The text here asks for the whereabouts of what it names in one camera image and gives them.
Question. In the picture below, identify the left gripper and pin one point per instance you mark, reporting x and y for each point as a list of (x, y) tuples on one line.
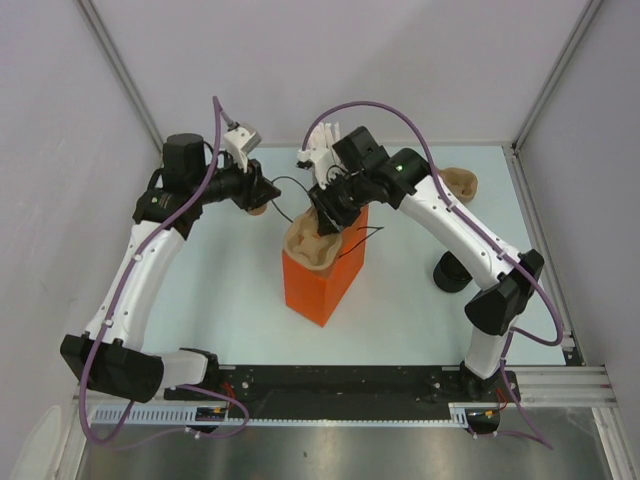
[(255, 190)]

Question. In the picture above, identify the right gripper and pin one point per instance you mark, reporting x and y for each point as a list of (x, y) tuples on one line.
[(330, 217)]

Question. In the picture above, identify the brown pulp cup carrier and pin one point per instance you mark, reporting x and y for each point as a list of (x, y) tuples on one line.
[(304, 245)]

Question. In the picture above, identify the orange paper bag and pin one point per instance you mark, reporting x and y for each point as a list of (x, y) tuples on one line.
[(316, 294)]

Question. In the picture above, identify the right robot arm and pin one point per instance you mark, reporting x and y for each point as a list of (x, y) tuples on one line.
[(357, 171)]

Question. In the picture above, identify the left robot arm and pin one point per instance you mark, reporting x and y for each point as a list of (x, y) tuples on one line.
[(108, 355)]

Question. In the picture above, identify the stack of brown paper cups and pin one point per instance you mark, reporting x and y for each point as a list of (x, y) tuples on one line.
[(258, 211)]

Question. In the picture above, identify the white wrapped stirrers bundle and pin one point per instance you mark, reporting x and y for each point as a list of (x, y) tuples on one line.
[(324, 135)]

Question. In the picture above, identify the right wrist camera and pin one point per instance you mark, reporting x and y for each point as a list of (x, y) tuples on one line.
[(322, 161)]

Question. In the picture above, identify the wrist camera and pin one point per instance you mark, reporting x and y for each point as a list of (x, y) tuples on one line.
[(322, 161), (240, 140)]

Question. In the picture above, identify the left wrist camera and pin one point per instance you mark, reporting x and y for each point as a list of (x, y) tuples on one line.
[(240, 140)]

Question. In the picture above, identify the white slotted cable duct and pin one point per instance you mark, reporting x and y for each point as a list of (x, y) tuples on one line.
[(161, 415)]

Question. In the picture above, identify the aluminium frame rail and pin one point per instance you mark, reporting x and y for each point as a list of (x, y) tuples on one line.
[(564, 386)]

